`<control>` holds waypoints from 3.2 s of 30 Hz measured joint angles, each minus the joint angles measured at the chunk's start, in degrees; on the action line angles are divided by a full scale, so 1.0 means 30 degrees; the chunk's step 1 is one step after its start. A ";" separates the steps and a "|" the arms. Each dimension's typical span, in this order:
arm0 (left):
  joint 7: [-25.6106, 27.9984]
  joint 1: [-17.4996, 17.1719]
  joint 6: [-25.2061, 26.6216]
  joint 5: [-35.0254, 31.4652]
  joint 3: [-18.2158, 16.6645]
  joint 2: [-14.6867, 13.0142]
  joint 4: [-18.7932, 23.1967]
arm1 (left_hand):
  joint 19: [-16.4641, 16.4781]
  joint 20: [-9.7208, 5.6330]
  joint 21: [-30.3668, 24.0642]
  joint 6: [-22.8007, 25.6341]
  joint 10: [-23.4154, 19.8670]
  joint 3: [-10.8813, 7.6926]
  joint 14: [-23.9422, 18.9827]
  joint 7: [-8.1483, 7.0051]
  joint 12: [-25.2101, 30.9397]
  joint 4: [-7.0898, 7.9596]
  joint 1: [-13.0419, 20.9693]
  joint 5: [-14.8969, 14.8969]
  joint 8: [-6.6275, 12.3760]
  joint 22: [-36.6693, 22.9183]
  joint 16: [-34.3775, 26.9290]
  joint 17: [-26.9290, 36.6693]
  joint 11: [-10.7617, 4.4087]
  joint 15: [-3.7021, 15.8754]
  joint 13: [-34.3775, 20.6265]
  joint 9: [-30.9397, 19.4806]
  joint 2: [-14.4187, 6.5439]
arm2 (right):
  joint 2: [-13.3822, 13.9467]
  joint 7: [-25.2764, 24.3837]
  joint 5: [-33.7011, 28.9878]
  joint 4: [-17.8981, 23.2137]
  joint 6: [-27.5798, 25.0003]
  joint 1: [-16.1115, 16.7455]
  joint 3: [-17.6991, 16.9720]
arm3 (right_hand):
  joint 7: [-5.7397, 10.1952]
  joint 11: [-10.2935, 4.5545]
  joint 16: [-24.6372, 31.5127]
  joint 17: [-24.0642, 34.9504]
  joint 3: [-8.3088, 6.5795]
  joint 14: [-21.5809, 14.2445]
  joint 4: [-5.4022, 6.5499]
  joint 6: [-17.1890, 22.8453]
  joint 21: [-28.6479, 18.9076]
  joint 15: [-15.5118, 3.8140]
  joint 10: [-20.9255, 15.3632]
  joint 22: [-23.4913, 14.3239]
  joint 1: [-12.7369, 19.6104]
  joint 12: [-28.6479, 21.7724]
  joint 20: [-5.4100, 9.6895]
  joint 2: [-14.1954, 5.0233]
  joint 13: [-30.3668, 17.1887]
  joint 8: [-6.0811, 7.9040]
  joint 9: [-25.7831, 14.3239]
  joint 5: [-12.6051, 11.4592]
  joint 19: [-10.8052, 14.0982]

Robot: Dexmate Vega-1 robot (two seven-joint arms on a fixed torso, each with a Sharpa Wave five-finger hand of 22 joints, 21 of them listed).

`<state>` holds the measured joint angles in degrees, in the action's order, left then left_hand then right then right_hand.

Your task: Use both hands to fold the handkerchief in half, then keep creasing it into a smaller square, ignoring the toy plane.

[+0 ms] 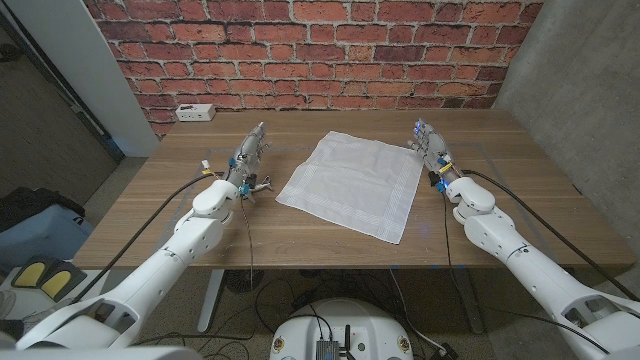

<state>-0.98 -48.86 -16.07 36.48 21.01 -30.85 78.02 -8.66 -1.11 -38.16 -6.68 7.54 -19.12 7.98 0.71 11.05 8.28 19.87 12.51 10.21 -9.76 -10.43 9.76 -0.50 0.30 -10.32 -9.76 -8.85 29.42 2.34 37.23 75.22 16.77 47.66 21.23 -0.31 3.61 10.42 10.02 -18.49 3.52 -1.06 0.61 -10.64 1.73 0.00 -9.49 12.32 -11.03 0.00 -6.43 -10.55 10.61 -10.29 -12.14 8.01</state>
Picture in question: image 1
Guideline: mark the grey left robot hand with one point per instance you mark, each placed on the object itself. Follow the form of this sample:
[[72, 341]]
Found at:
[[247, 155]]

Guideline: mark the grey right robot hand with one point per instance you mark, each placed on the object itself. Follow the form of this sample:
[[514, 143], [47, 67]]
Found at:
[[432, 147]]

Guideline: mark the white handkerchief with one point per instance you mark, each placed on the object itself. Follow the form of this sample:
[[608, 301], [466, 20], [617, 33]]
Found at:
[[350, 185]]

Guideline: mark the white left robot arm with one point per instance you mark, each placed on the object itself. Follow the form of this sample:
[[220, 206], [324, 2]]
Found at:
[[150, 270]]

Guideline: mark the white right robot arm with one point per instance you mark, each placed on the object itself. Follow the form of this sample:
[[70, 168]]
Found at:
[[530, 270]]

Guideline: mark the small toy plane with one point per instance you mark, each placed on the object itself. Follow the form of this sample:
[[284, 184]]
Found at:
[[262, 187]]

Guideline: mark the white power strip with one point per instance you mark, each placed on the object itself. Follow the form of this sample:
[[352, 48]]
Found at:
[[195, 113]]

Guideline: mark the red brick print backdrop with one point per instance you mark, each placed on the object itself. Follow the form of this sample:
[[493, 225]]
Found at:
[[310, 50]]

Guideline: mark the black floor fan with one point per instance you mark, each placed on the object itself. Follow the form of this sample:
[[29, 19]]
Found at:
[[242, 281]]

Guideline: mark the white table leg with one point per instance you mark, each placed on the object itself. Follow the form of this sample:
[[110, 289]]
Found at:
[[210, 300]]

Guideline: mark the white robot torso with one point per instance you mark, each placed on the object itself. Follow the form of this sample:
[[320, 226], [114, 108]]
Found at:
[[370, 330]]

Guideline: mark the black power adapter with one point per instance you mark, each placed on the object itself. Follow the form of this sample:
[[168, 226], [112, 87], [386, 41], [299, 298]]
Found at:
[[447, 351]]

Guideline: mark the black antenna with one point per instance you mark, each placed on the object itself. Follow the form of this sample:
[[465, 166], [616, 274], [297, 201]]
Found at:
[[347, 340]]

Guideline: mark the small grey electronics box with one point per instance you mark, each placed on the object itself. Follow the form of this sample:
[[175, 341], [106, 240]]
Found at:
[[327, 350]]

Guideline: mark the black bag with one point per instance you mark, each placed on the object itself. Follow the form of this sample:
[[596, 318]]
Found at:
[[30, 200]]

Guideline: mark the blue storage bin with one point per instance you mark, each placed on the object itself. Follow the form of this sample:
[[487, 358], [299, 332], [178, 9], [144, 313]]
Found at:
[[40, 235]]

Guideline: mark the yellow black foot pedal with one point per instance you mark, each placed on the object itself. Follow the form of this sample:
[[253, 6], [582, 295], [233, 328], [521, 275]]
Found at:
[[30, 274], [57, 282]]

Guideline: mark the white wall panel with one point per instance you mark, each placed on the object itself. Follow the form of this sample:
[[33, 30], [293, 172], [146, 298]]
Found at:
[[75, 50]]

